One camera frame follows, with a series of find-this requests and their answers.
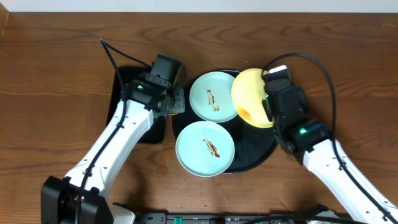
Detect yellow plate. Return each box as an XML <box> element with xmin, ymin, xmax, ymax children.
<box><xmin>231</xmin><ymin>68</ymin><xmax>274</xmax><ymax>128</ymax></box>

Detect mint plate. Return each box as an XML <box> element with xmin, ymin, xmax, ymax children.
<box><xmin>175</xmin><ymin>121</ymin><xmax>235</xmax><ymax>177</ymax></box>
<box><xmin>189</xmin><ymin>71</ymin><xmax>238</xmax><ymax>123</ymax></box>

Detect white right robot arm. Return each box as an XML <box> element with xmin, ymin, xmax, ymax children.
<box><xmin>263</xmin><ymin>78</ymin><xmax>397</xmax><ymax>223</ymax></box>

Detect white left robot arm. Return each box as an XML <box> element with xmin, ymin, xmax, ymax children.
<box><xmin>40</xmin><ymin>80</ymin><xmax>185</xmax><ymax>224</ymax></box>

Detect black round tray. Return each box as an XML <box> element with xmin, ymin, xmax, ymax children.
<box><xmin>172</xmin><ymin>68</ymin><xmax>279</xmax><ymax>174</ymax></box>

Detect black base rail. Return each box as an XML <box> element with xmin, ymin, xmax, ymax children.
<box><xmin>134</xmin><ymin>205</ymin><xmax>348</xmax><ymax>224</ymax></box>

